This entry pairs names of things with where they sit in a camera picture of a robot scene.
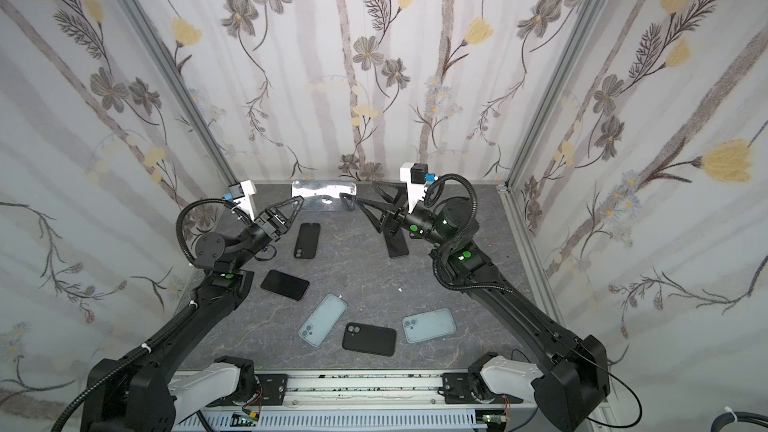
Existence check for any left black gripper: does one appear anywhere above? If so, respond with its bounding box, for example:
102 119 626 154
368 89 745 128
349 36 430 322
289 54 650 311
230 199 299 273

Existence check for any black phone case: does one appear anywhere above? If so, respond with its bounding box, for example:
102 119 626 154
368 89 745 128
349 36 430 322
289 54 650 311
342 322 397 357
293 223 321 260

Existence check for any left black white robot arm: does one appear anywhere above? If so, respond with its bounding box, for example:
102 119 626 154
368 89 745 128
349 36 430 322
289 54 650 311
52 196 304 431

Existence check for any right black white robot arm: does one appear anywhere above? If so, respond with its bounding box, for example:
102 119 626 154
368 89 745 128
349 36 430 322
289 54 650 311
340 174 610 431

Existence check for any pale blue phone left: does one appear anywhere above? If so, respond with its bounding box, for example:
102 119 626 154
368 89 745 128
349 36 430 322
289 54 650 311
298 294 347 347

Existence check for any pale blue phone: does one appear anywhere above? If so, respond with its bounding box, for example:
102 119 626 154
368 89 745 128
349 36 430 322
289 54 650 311
402 308 457 344
298 294 347 347

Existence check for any pale blue phone right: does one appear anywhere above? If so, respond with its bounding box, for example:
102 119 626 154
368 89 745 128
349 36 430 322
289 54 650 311
402 308 457 344

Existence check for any black phone case front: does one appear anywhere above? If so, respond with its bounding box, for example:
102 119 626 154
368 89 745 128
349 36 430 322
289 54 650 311
342 322 397 357

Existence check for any small green circuit board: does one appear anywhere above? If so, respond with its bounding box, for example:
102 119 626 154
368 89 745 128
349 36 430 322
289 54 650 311
230 412 260 427

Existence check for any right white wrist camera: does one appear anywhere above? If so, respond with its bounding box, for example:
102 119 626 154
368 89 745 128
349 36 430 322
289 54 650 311
399 162 436 213

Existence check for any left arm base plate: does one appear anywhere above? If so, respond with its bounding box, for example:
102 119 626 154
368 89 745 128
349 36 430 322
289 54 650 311
241 373 289 407

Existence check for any aluminium front rail frame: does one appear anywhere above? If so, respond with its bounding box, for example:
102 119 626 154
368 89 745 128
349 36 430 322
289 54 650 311
113 368 619 432

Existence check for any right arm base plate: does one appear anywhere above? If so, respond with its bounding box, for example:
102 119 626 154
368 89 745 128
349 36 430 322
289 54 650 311
438 372 523 405

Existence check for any white slotted cable duct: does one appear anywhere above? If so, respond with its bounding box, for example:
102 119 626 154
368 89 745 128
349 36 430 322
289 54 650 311
205 409 488 431

